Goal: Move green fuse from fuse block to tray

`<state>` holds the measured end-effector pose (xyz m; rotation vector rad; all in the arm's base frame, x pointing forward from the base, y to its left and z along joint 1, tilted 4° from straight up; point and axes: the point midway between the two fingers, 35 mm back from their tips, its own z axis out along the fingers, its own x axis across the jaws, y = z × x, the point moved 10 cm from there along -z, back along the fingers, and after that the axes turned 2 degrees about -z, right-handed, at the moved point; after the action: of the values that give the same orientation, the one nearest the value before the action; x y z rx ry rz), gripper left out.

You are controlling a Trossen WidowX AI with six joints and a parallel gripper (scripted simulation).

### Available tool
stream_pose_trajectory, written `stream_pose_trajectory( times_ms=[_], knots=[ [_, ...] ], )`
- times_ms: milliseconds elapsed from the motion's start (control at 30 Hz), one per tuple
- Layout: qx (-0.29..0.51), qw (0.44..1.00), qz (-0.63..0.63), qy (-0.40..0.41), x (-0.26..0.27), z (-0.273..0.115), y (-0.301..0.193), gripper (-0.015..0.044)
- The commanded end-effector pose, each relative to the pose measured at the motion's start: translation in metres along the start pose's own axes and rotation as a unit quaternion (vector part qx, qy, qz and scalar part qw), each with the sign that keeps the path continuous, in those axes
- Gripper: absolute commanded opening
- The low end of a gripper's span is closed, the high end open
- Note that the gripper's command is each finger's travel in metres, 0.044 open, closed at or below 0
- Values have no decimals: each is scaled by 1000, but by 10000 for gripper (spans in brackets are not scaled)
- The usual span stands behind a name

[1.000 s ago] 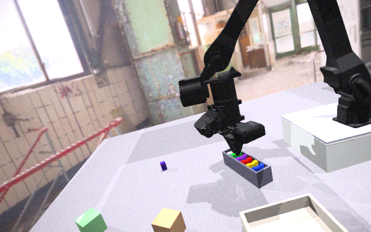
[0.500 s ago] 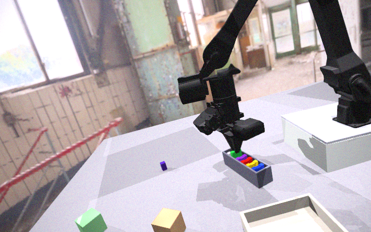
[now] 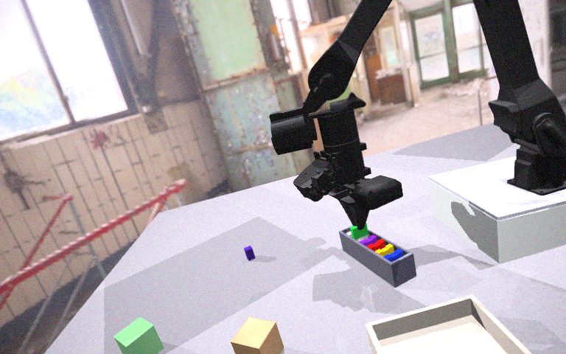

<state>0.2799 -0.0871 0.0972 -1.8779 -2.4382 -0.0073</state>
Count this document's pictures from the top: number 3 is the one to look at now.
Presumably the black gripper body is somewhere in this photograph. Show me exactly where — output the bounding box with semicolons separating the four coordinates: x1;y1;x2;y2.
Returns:
320;137;403;210

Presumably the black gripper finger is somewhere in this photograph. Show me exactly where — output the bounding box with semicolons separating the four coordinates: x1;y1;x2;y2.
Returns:
328;189;356;226
341;196;370;230

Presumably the tan cube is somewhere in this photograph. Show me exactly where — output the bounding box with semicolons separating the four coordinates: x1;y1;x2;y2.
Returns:
231;317;284;354

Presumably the green block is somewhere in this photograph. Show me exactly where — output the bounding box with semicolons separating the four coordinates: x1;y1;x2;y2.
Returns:
114;317;164;354

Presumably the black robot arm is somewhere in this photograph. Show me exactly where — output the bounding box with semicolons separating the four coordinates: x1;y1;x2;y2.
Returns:
269;0;566;202

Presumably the green blade fuse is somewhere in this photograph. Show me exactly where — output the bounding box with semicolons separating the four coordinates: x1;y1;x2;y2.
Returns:
350;224;368;242

